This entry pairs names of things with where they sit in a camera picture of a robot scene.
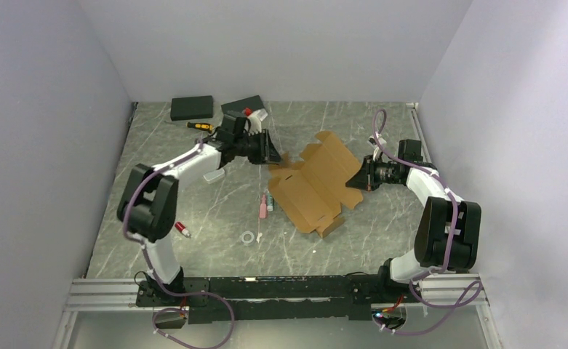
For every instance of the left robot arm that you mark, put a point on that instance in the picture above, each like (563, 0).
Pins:
(148, 205)

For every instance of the aluminium frame rail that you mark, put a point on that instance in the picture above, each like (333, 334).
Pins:
(102, 294)

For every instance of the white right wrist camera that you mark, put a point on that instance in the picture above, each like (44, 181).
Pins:
(378, 145)

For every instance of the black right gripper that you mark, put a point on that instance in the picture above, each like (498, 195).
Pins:
(365, 179)

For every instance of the black foam block left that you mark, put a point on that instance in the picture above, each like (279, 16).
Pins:
(190, 108)

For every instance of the black foam block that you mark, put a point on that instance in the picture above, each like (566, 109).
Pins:
(190, 108)
(237, 108)

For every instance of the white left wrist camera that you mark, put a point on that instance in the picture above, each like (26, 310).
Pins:
(255, 119)

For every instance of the brown cardboard box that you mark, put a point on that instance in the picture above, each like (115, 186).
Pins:
(313, 191)

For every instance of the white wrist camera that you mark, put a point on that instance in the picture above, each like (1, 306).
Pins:
(378, 145)
(255, 119)

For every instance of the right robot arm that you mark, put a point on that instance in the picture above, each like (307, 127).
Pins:
(447, 236)

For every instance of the red white marker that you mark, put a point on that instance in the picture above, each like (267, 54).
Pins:
(182, 229)

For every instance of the yellow black screwdriver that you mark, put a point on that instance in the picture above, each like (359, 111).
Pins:
(205, 127)

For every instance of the grey white rectangular device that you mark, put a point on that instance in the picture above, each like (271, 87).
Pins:
(214, 176)

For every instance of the pink marker pen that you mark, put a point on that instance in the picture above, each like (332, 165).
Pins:
(263, 209)

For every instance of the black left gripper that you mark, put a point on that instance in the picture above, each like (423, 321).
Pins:
(268, 154)

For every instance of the black foam block right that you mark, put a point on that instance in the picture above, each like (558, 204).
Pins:
(237, 108)

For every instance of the clear tape roll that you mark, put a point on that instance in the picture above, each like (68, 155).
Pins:
(247, 237)

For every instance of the green white glue stick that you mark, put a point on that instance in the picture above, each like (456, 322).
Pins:
(269, 202)

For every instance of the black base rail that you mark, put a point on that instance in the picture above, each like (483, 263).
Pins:
(352, 296)

